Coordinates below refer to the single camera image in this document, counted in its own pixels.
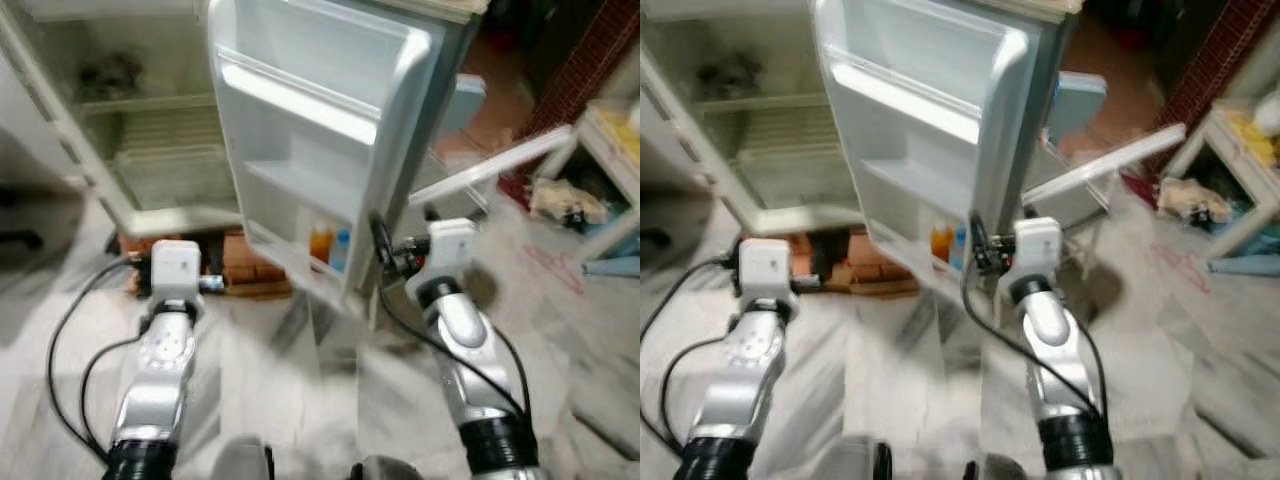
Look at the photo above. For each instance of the grey fridge door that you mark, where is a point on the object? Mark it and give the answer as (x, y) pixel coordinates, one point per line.
(900, 60)
(300, 60)

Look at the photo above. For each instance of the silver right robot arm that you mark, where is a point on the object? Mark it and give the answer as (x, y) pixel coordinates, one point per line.
(1045, 325)
(460, 335)

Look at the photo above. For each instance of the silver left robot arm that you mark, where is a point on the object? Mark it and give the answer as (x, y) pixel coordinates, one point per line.
(745, 370)
(160, 370)

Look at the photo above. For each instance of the grey fridge body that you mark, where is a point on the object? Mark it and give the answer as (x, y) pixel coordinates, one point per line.
(760, 150)
(150, 150)

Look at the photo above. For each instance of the orange clay brick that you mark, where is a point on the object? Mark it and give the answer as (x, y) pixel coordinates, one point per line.
(255, 265)
(133, 248)
(830, 262)

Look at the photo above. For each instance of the blue drink bottle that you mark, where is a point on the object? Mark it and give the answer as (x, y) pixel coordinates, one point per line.
(959, 250)
(341, 252)

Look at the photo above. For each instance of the orange drink bottle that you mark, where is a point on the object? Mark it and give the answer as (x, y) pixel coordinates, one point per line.
(942, 243)
(320, 247)

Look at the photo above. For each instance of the pink clothes hanger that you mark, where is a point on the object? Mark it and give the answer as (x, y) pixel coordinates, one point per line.
(1180, 262)
(550, 262)

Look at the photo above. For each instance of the light blue child chair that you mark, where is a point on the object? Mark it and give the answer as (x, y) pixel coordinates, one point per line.
(1080, 100)
(465, 100)

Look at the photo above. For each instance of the beige crumpled bag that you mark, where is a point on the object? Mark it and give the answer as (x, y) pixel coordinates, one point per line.
(565, 200)
(1195, 200)

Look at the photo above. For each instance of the yellow packet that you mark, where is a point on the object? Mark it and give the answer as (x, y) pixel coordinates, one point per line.
(622, 130)
(1255, 145)

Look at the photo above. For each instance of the dark food bag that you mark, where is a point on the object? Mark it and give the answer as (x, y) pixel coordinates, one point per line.
(110, 75)
(730, 75)

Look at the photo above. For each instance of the white side table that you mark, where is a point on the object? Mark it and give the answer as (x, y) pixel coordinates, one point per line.
(1215, 135)
(598, 135)

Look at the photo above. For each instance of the grey left robot leg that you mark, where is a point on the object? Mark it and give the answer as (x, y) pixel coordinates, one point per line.
(865, 460)
(245, 460)

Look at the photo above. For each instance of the grey robot leg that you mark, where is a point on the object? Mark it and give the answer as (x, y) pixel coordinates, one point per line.
(1000, 470)
(385, 470)
(245, 460)
(865, 460)

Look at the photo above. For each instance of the grey right robot leg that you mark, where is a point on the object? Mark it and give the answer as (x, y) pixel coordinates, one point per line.
(385, 470)
(1000, 470)

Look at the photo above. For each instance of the red tiled pillar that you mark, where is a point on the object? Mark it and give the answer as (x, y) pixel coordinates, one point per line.
(1220, 50)
(590, 60)

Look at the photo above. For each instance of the clear plastic bag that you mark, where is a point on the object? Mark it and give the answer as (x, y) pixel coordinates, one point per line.
(1268, 112)

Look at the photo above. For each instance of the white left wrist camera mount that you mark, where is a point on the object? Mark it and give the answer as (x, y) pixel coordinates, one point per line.
(768, 268)
(175, 268)

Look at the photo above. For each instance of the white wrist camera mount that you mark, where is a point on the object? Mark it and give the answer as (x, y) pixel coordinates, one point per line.
(1038, 245)
(175, 268)
(450, 245)
(768, 268)

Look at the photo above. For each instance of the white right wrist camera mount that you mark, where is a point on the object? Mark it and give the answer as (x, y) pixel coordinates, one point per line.
(450, 245)
(1038, 245)

